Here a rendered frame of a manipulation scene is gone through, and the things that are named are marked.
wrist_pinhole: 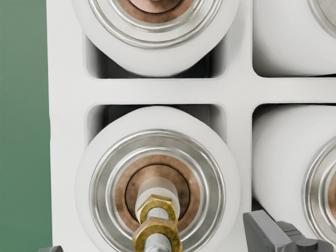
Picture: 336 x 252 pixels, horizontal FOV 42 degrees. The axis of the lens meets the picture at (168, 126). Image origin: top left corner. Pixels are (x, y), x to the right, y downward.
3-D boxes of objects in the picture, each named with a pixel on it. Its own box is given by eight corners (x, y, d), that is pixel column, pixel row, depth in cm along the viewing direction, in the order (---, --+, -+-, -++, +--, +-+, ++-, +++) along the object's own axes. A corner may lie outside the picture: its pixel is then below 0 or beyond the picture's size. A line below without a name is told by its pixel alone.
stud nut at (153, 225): (158, 206, 17) (158, 211, 16) (190, 235, 17) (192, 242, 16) (124, 242, 17) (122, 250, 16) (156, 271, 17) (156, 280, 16)
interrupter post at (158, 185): (139, 218, 25) (136, 237, 21) (133, 176, 25) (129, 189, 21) (181, 213, 25) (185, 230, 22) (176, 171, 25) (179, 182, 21)
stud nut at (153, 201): (158, 186, 21) (158, 189, 20) (184, 209, 21) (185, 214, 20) (130, 216, 21) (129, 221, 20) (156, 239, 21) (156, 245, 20)
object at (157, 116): (114, 208, 43) (83, 290, 25) (101, 110, 42) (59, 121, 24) (212, 196, 43) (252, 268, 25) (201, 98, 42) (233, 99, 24)
